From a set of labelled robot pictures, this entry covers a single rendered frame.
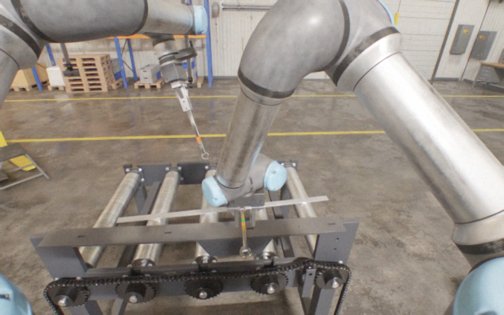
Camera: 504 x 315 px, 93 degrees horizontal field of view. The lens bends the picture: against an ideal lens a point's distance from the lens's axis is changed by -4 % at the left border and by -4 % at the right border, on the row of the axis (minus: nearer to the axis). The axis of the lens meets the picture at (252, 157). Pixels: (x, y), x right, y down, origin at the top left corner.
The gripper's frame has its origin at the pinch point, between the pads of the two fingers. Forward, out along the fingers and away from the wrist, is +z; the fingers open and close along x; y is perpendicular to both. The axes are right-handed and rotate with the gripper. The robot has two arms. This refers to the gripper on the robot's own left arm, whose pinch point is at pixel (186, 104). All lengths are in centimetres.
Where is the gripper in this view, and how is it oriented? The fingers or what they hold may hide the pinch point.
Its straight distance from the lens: 90.5
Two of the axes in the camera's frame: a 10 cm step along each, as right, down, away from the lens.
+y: -9.6, 2.9, 0.6
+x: 0.2, 2.5, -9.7
